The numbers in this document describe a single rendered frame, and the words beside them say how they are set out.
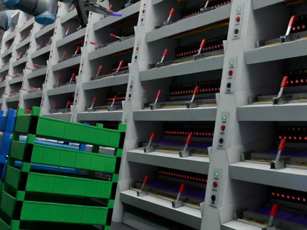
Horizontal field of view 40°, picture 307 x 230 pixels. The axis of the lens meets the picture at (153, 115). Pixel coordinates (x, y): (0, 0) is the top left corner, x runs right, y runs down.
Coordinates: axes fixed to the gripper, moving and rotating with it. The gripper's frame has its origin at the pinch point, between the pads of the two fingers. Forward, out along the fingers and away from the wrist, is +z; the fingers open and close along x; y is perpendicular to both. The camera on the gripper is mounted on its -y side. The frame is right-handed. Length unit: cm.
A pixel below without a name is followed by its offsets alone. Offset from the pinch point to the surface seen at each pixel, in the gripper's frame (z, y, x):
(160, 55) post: 21.9, -18.1, -18.8
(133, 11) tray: 12.7, 5.7, 0.3
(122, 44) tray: 12.5, -11.8, 5.0
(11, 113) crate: -46, -61, -42
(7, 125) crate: -47, -65, -42
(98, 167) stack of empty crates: -24, -73, -73
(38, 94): 13, -31, 145
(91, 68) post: 16, -19, 51
